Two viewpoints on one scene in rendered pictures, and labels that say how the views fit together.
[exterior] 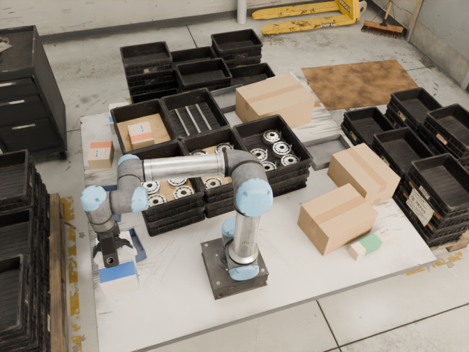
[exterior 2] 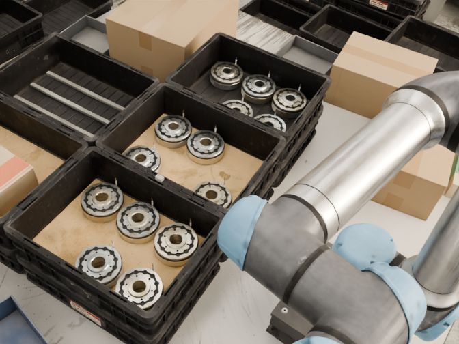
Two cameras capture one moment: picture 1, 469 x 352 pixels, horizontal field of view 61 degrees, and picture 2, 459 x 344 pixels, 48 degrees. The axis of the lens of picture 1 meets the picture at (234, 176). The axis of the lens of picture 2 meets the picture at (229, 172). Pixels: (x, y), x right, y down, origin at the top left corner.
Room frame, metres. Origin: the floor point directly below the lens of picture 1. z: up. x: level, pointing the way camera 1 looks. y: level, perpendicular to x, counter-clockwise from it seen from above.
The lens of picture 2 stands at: (0.70, 0.59, 1.89)
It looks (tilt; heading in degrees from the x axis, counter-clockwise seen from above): 49 degrees down; 320
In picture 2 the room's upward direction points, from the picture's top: 6 degrees clockwise
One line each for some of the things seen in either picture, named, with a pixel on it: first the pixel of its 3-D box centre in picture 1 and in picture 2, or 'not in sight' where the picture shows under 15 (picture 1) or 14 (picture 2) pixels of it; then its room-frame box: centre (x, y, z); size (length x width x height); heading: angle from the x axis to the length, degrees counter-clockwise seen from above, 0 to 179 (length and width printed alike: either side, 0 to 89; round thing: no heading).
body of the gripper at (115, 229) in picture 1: (107, 232); not in sight; (0.77, 0.43, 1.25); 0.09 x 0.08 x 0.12; 18
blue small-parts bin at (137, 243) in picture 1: (120, 251); not in sight; (1.01, 0.53, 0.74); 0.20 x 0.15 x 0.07; 121
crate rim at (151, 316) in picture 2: (162, 174); (117, 224); (1.35, 0.36, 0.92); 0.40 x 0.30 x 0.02; 24
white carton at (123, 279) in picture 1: (117, 263); not in sight; (0.74, 0.42, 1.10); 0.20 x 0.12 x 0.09; 18
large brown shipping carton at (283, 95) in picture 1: (273, 105); (175, 28); (2.07, -0.24, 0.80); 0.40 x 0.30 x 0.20; 118
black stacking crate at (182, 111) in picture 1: (195, 119); (74, 98); (1.83, 0.24, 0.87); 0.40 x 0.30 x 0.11; 24
